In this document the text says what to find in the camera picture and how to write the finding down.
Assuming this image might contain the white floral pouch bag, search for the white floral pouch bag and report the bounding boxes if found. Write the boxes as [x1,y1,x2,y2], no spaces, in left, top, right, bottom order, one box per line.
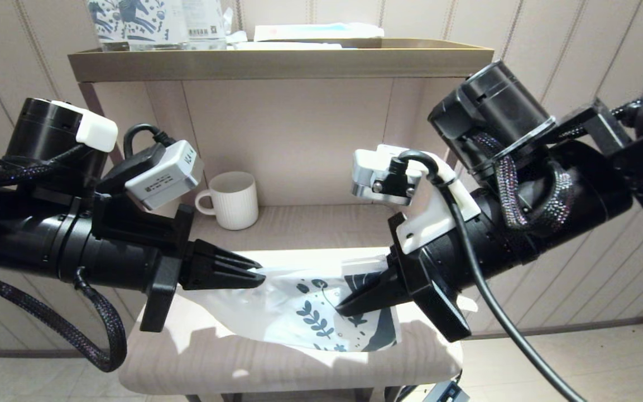
[188,254,403,353]

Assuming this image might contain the white ribbed ceramic mug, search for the white ribbed ceramic mug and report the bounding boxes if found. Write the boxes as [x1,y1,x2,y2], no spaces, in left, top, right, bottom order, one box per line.
[195,171,259,231]

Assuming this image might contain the grey power inverter box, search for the grey power inverter box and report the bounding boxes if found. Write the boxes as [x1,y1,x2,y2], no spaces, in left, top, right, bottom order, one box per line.
[423,380,470,402]

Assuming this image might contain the beige wooden shelf cabinet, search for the beige wooden shelf cabinet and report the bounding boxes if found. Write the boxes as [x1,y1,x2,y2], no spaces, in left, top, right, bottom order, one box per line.
[68,38,494,402]

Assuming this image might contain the blue patterned package on top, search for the blue patterned package on top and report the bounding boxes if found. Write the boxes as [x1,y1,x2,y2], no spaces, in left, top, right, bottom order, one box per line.
[121,0,188,51]

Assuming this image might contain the crumpled clear plastic wrapper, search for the crumpled clear plastic wrapper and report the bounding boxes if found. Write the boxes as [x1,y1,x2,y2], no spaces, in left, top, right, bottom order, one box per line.
[224,11,247,45]

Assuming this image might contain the clear bottle with barcode label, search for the clear bottle with barcode label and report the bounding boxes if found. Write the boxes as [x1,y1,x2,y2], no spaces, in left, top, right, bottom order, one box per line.
[182,0,227,50]

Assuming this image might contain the white blue toothbrush packet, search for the white blue toothbrush packet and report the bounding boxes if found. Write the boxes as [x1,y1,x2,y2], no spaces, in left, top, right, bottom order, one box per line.
[253,22,385,42]

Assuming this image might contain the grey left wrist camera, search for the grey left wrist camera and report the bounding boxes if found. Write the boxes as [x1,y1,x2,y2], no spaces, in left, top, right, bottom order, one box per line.
[125,140,205,212]

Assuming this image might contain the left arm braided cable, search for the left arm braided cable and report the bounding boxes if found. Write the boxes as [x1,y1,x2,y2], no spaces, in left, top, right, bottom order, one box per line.
[0,268,128,373]

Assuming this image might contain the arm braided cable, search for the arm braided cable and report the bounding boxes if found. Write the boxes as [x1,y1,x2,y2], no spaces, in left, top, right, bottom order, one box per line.
[0,268,128,373]
[475,131,576,231]

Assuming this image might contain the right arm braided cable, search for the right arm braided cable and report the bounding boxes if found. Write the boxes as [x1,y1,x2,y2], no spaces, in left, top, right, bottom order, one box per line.
[475,131,576,231]

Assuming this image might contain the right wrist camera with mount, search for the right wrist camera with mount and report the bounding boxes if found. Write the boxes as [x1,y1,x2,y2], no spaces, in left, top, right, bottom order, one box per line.
[352,144,481,255]

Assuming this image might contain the black left camera cable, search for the black left camera cable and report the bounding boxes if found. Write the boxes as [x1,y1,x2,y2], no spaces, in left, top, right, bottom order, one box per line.
[123,124,177,164]

